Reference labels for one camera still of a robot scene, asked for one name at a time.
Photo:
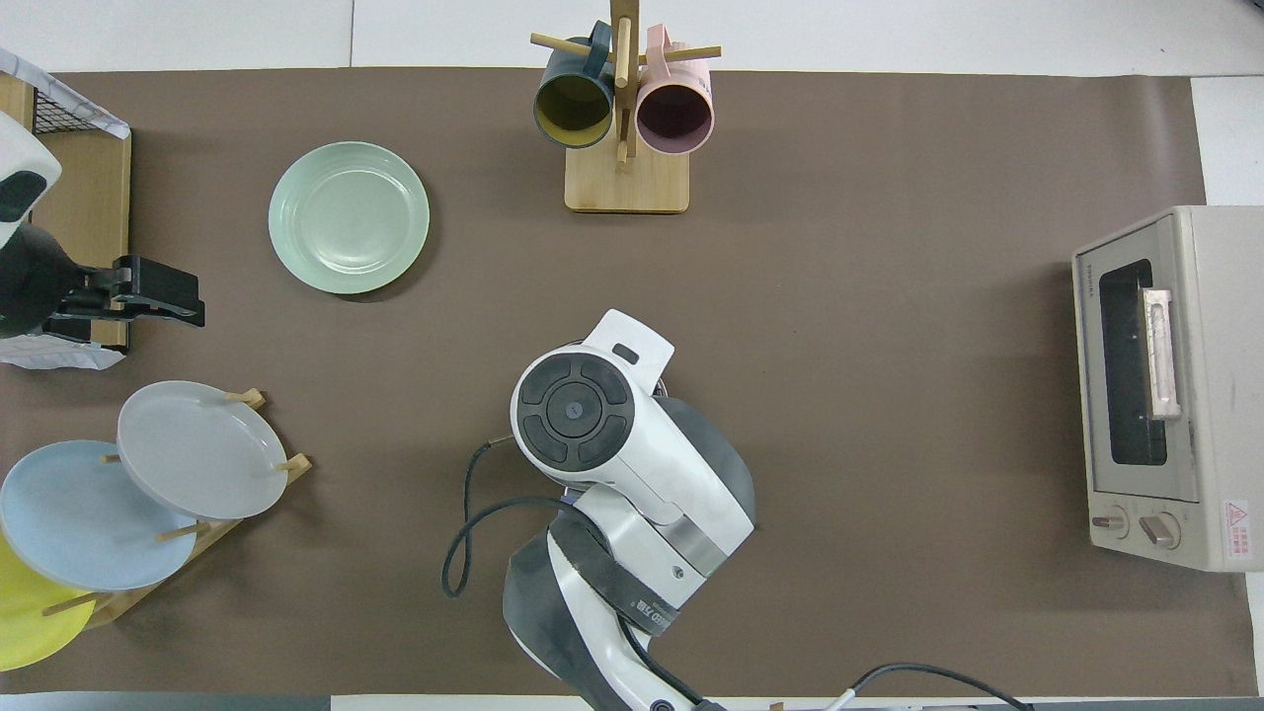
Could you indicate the dark blue mug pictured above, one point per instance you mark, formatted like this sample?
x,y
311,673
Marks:
x,y
573,109

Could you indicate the light blue plate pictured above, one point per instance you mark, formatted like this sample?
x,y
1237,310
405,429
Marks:
x,y
79,523

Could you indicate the white crumpled plastic sheet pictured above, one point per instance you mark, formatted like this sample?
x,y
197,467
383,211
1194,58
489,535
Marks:
x,y
69,357

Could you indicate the wooden mug tree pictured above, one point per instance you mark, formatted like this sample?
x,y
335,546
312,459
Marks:
x,y
627,188

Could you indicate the light green plate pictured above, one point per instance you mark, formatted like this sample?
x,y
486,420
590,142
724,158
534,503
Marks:
x,y
348,217

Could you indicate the grey plate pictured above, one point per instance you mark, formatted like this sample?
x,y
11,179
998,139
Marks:
x,y
197,449

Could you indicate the brown paper table mat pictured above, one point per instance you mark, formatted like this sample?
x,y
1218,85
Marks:
x,y
889,444

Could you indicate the wooden plate rack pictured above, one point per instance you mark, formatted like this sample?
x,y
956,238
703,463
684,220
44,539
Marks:
x,y
133,597

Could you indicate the yellow plate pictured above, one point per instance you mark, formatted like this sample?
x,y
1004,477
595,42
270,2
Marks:
x,y
30,622

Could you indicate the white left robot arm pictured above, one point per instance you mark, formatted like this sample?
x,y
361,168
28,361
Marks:
x,y
25,286

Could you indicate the wooden shelf boards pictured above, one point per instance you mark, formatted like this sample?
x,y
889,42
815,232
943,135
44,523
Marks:
x,y
89,197

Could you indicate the pink mug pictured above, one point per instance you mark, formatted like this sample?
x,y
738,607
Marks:
x,y
674,114

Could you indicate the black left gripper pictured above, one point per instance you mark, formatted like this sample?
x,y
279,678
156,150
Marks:
x,y
94,306

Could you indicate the beige toaster oven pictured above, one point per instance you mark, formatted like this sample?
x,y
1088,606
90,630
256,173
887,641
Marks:
x,y
1215,444

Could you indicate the white plastic bag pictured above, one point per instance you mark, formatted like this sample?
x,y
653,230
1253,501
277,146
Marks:
x,y
111,122

